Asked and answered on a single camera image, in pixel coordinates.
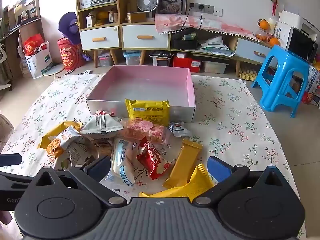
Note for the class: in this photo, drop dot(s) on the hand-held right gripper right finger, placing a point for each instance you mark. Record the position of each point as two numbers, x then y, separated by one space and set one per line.
217 168

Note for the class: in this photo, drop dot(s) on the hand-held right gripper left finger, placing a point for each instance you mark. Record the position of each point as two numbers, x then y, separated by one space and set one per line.
101 166

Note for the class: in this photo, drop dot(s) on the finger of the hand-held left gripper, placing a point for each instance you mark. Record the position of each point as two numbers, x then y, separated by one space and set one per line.
11 160
13 181

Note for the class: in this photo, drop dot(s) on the long white blue bread packet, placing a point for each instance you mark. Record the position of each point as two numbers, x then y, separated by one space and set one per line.
121 160

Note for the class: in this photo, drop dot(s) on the beige cracker packet brown label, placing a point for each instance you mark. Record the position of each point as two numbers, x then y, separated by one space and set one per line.
103 143

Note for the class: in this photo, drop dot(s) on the white crinkled dark-print packet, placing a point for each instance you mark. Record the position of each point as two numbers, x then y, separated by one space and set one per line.
77 152

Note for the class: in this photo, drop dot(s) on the bright yellow snack packet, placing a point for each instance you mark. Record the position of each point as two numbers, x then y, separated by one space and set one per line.
190 186

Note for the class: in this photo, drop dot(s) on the mustard yellow bar packet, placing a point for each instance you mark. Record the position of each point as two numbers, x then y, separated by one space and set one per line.
183 162

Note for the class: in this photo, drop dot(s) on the white pyramid snack packet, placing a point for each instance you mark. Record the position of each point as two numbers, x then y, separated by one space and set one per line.
100 126

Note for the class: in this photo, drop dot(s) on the yellow-edged orange print packet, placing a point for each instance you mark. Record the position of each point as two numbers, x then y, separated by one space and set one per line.
62 137

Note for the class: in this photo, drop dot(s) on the red white snack packet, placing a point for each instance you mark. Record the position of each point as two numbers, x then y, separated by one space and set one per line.
152 160

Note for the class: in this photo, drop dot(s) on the small red white packet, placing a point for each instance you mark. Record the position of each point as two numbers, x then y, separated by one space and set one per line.
101 112

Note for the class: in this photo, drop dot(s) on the small white snack packet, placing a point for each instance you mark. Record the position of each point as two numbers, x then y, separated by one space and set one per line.
180 130

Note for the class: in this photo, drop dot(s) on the pink rice crisp packet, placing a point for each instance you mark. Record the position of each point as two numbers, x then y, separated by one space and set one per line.
142 131

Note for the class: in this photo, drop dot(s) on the large yellow biscuit packet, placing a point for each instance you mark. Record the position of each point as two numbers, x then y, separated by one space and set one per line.
147 111

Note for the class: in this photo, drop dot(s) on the pink cardboard box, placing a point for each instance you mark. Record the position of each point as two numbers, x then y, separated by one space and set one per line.
140 85

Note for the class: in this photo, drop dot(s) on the person's left hand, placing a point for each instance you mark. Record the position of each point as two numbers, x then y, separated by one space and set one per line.
5 218

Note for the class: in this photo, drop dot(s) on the small white floor device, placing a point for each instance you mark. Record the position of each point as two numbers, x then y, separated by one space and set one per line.
88 72

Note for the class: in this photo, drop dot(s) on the yellow egg tray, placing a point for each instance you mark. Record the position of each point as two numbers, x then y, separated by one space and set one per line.
247 75

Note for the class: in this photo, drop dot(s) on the white shopping bag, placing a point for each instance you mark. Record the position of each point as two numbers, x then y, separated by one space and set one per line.
37 65

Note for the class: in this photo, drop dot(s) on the white round base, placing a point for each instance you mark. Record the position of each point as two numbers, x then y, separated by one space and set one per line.
55 70

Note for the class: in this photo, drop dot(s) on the clear bin white lid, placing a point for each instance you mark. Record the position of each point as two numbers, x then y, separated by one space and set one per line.
215 67

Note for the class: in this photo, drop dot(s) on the clear storage bin pink contents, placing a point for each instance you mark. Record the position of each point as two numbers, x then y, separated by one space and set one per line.
105 61

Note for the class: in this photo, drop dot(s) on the white office chair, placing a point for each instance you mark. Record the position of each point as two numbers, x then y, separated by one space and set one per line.
3 52

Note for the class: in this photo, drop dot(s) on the red cardboard box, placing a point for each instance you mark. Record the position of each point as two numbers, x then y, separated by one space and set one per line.
185 63

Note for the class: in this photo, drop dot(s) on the clear bin blue lid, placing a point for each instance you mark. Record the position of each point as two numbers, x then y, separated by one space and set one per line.
132 58

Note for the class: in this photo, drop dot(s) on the red round gift box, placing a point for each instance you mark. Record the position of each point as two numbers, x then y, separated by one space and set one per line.
70 57

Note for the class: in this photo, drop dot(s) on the low wooden drawer cabinet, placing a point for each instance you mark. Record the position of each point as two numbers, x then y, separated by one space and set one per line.
142 56

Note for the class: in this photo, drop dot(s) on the red gift bag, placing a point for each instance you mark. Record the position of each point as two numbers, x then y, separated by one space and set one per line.
33 43

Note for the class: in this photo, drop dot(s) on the white box dark lid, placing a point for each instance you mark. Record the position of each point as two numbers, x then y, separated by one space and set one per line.
161 60

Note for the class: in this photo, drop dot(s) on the pile of folded cloths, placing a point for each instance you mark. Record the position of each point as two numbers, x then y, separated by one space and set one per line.
215 46

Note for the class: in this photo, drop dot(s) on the light blue drawer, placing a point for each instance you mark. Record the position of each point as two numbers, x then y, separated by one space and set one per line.
247 47

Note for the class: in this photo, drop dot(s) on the black bag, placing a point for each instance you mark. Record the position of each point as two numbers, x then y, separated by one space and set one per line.
182 43

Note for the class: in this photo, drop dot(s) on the colourful cardboard box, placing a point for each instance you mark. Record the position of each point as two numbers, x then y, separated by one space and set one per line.
312 80

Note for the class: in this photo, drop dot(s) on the blue plastic stool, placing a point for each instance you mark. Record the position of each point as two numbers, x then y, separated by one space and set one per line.
282 55

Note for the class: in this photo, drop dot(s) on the wooden bookcase desk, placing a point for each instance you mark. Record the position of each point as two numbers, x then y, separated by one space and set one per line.
30 28

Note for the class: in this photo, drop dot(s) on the plain orange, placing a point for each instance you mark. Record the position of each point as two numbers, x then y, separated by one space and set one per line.
274 41

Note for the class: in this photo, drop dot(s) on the jar of small oranges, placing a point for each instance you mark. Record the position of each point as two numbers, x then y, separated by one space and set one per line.
262 36

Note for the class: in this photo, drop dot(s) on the white brown small box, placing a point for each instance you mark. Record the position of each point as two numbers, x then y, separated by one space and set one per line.
90 21

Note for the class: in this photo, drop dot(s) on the purple plush toy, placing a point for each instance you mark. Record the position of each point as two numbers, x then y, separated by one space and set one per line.
67 22

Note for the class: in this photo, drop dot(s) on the white microwave oven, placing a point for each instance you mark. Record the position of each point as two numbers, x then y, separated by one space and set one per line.
300 43

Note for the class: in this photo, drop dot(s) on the white printed carton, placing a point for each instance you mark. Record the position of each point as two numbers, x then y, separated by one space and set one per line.
280 32

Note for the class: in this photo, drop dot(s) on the orange fruit in cabinet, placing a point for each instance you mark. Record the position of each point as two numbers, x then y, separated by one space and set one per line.
102 15

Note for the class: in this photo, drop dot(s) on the orange with leaves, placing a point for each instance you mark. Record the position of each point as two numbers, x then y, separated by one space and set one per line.
263 24

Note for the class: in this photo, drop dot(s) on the small cardboard box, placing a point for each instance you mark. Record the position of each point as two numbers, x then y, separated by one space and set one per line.
136 17

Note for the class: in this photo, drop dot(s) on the pink floral cover cloth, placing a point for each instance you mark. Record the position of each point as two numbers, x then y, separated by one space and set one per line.
175 21

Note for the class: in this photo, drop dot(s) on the tall wooden shelf cabinet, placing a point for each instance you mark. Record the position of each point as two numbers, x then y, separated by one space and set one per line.
121 2

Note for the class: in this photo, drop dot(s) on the white carton on shelf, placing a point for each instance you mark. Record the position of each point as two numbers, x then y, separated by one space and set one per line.
84 0

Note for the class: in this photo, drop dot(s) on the white printer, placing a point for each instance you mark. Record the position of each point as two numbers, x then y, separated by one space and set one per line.
290 17

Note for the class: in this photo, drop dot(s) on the white desk fan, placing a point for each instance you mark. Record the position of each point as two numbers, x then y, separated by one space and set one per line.
147 2

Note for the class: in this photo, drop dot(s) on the white wall socket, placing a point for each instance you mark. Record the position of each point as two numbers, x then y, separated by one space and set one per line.
218 12

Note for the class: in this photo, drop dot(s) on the grey wall socket strip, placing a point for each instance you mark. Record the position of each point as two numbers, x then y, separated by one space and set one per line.
208 8

